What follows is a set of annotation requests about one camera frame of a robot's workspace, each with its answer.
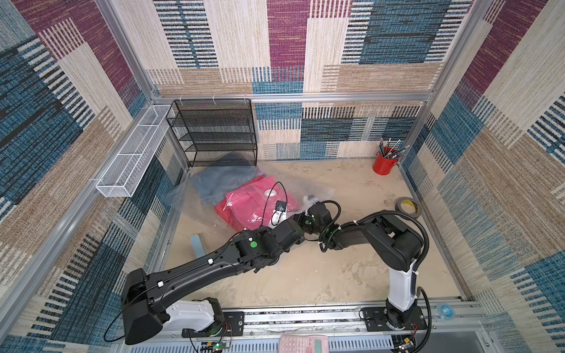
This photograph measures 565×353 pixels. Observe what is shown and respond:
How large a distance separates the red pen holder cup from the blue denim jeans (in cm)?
60

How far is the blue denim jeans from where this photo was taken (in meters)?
1.00

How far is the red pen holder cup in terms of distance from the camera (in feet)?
3.49
